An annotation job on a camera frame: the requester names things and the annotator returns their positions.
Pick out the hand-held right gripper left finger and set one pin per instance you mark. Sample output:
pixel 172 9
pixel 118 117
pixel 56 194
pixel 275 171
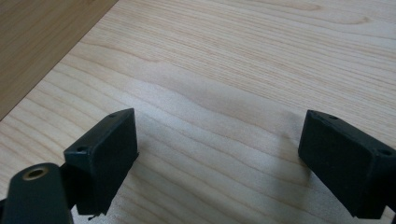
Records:
pixel 102 161

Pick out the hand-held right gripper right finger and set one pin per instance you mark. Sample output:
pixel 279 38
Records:
pixel 345 161

